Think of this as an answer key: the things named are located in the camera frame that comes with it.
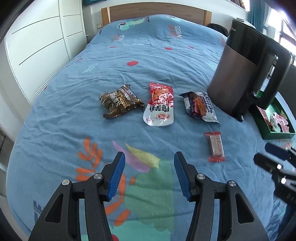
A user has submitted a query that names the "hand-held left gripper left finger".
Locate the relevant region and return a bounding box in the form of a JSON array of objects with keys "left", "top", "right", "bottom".
[{"left": 29, "top": 151, "right": 126, "bottom": 241}]

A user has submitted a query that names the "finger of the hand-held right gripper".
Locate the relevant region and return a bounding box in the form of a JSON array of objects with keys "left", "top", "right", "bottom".
[
  {"left": 265, "top": 142, "right": 296, "bottom": 166},
  {"left": 254, "top": 153, "right": 296, "bottom": 183}
]

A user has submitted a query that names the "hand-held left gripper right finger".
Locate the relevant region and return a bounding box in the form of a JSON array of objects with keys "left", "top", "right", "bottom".
[{"left": 174, "top": 152, "right": 270, "bottom": 241}]

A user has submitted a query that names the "green box tray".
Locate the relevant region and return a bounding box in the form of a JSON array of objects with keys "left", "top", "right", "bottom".
[{"left": 250, "top": 90, "right": 296, "bottom": 140}]

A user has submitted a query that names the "pink cartoon-shaped packet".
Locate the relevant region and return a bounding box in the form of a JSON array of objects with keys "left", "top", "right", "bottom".
[{"left": 276, "top": 115, "right": 292, "bottom": 133}]

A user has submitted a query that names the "pink and white candy packet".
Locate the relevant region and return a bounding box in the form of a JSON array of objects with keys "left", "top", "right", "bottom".
[{"left": 269, "top": 112, "right": 281, "bottom": 131}]

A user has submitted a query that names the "dark red packet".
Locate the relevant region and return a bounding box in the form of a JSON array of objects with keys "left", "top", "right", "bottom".
[{"left": 257, "top": 106, "right": 271, "bottom": 127}]

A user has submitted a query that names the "clear red-ended snack bar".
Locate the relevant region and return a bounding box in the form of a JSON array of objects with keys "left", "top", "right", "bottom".
[{"left": 204, "top": 131, "right": 226, "bottom": 163}]

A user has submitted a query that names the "dark orange and white packet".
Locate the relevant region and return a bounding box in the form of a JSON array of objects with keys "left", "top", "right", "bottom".
[{"left": 179, "top": 91, "right": 219, "bottom": 124}]

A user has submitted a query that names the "brown snack packet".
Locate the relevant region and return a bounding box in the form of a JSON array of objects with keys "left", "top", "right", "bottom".
[{"left": 99, "top": 84, "right": 145, "bottom": 119}]

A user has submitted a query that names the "red and white snack packet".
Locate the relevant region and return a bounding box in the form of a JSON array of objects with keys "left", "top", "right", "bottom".
[{"left": 142, "top": 82, "right": 175, "bottom": 127}]

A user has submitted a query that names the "black and bronze electric kettle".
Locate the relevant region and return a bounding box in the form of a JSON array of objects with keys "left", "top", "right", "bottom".
[{"left": 207, "top": 19, "right": 292, "bottom": 122}]

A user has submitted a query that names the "blue printed bed sheet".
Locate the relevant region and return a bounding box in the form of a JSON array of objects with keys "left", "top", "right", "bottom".
[{"left": 6, "top": 14, "right": 296, "bottom": 241}]

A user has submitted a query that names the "row of books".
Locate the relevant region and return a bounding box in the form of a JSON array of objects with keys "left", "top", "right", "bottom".
[{"left": 230, "top": 0, "right": 246, "bottom": 10}]

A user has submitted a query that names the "white wardrobe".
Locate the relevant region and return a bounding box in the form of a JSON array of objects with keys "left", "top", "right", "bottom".
[{"left": 4, "top": 0, "right": 90, "bottom": 99}]

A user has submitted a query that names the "wooden headboard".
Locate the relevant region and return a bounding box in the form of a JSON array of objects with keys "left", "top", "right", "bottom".
[{"left": 101, "top": 4, "right": 212, "bottom": 26}]

